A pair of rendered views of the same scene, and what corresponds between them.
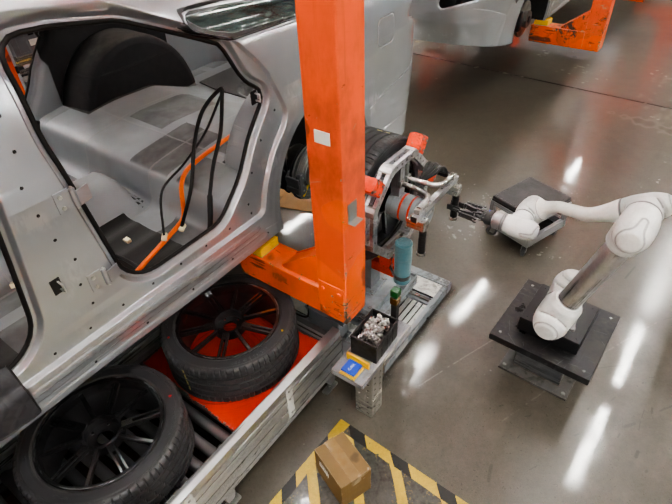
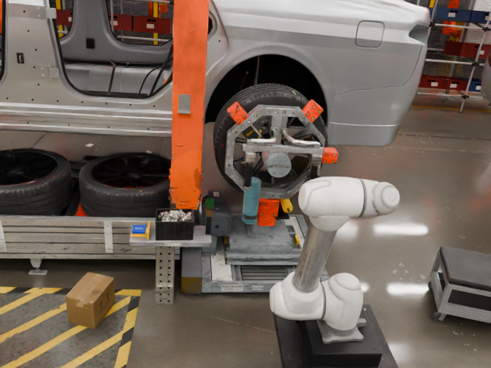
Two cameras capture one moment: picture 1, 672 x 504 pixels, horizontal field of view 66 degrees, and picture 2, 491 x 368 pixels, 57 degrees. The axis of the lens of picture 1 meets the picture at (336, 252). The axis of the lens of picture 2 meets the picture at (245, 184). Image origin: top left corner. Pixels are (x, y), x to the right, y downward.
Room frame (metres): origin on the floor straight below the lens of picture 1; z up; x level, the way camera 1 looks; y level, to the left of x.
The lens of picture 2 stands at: (0.34, -1.85, 1.82)
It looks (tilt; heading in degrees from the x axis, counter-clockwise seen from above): 26 degrees down; 44
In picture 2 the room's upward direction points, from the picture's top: 6 degrees clockwise
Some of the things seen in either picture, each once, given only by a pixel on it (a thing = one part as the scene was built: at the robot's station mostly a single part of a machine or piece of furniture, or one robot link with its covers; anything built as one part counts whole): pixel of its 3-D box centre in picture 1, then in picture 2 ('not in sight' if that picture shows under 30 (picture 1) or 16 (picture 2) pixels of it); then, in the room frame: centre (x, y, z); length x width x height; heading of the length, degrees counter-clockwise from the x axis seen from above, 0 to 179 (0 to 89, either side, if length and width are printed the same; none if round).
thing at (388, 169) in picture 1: (397, 204); (274, 153); (2.15, -0.32, 0.85); 0.54 x 0.07 x 0.54; 142
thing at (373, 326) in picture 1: (374, 334); (174, 223); (1.59, -0.16, 0.51); 0.20 x 0.14 x 0.13; 145
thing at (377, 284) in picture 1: (368, 270); (260, 219); (2.25, -0.18, 0.32); 0.40 x 0.30 x 0.28; 142
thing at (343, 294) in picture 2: (568, 291); (341, 298); (1.78, -1.11, 0.55); 0.18 x 0.16 x 0.22; 141
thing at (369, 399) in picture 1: (368, 381); (165, 269); (1.56, -0.13, 0.21); 0.10 x 0.10 x 0.42; 52
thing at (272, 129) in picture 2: (410, 190); (263, 130); (2.00, -0.35, 1.03); 0.19 x 0.18 x 0.11; 52
